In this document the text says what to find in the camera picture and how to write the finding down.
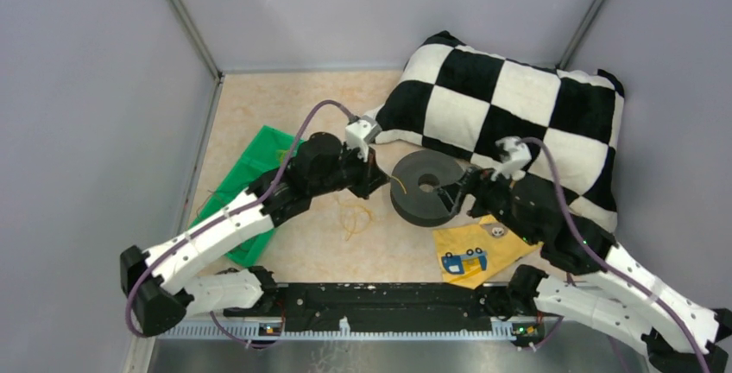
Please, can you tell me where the thin yellow cable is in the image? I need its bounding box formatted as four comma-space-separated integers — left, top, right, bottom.
337, 174, 408, 243

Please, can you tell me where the yellow cloth with car print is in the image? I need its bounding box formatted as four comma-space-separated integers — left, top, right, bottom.
432, 215, 539, 289

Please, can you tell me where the black white checkered pillow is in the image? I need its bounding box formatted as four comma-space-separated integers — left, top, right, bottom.
369, 31, 625, 231

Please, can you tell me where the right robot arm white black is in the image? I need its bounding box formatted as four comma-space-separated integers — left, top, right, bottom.
437, 168, 731, 372

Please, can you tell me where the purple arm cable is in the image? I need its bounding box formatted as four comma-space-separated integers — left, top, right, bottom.
520, 136, 713, 373
124, 99, 358, 351

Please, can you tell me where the black cable spool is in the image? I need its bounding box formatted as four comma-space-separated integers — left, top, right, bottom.
390, 150, 464, 228

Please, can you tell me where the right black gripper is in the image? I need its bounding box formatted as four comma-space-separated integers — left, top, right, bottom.
433, 162, 539, 245

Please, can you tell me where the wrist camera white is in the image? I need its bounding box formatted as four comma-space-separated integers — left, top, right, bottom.
344, 116, 382, 162
490, 136, 532, 181

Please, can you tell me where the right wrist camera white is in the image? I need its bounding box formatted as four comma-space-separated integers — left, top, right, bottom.
490, 136, 532, 181

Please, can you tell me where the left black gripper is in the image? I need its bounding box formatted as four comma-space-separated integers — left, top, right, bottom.
310, 141, 390, 200

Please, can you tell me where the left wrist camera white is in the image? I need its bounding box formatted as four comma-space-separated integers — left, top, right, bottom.
344, 116, 382, 162

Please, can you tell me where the white slotted cable duct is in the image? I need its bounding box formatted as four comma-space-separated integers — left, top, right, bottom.
159, 318, 516, 341

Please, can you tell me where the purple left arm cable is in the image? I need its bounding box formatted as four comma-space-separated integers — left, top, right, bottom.
124, 99, 358, 351

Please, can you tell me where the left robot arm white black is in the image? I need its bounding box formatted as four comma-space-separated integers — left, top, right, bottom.
120, 131, 388, 338

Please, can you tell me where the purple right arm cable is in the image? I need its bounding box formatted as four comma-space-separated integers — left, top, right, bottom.
520, 136, 713, 373

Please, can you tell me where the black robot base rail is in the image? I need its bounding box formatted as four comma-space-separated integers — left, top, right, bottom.
223, 282, 547, 332

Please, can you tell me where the green compartment tray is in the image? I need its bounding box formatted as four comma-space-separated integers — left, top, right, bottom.
190, 125, 293, 268

